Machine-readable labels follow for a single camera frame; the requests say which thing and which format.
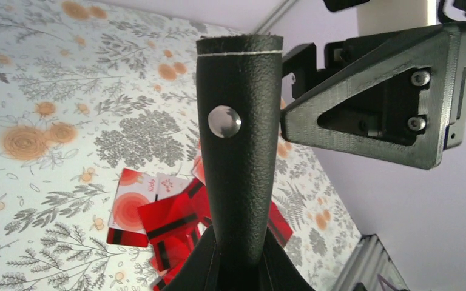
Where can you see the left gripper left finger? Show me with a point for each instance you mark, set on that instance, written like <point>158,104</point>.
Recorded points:
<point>199,272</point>

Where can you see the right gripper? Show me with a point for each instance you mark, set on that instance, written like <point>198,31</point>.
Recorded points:
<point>458,76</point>

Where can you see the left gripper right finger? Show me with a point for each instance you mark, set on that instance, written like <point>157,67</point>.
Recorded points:
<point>279,273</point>

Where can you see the black leather card holder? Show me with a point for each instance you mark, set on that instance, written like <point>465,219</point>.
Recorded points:
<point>238,82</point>

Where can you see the red card far right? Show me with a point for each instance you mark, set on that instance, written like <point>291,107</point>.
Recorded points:
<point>279,226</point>

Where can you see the red card top centre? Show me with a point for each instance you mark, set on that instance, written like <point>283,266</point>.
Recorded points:
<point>171,224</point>

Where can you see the white red circle card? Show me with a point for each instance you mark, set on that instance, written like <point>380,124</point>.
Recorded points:
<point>134,190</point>

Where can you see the aluminium rail frame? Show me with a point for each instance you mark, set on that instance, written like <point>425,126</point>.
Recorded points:
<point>370,268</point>

